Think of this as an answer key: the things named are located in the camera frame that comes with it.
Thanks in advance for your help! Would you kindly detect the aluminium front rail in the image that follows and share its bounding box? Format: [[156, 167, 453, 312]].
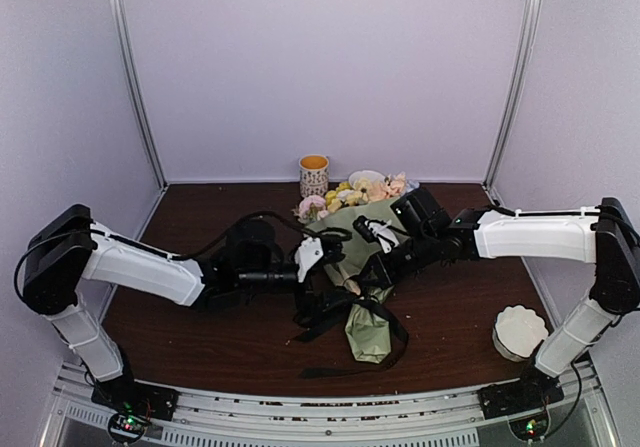
[[36, 361, 623, 446]]

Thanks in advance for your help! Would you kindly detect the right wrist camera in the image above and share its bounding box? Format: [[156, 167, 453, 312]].
[[352, 186, 451, 254]]

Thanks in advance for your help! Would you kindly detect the white round bowl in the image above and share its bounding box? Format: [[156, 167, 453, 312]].
[[348, 170, 385, 189]]

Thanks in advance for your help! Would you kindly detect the green wrapping paper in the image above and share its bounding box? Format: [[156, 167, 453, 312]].
[[309, 199, 401, 364]]

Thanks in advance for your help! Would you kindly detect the pale pink rose stem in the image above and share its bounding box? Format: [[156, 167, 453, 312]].
[[293, 195, 329, 225]]

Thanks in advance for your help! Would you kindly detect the black printed ribbon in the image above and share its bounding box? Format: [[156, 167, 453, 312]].
[[294, 289, 409, 380]]

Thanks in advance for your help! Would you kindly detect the left aluminium frame post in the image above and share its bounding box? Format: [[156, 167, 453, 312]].
[[103, 0, 169, 188]]

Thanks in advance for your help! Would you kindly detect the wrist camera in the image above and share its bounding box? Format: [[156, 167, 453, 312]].
[[352, 186, 451, 254], [294, 237, 345, 284]]

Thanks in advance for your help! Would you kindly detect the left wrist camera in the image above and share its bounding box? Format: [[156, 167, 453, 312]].
[[294, 237, 345, 284]]

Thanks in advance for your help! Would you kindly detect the aluminium frame post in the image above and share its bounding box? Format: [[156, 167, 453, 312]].
[[103, 0, 169, 188], [483, 0, 543, 192]]

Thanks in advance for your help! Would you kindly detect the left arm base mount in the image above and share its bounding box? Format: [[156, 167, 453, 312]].
[[85, 360, 179, 446]]

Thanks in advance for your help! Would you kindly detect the white scalloped bowl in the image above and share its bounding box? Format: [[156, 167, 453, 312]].
[[492, 305, 549, 362]]

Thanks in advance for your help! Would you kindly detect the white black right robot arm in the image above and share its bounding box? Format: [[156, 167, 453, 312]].
[[354, 190, 639, 409]]

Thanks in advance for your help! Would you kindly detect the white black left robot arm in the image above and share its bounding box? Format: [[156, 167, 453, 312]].
[[13, 204, 352, 411]]

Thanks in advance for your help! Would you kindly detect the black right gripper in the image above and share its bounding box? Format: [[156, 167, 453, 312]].
[[357, 229, 440, 290]]

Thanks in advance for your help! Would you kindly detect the patterned cup yellow inside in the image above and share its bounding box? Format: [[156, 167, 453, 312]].
[[299, 154, 329, 198]]

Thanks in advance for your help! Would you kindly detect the right aluminium frame post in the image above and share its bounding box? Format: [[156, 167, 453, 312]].
[[483, 0, 543, 192]]

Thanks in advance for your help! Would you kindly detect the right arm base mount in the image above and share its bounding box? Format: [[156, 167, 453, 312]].
[[477, 365, 564, 443]]

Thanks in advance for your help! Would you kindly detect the pink fake flower stem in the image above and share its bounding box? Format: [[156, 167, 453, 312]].
[[381, 172, 407, 199]]

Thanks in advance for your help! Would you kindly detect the cream fake flower bunch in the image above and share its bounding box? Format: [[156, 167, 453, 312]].
[[325, 178, 385, 213]]

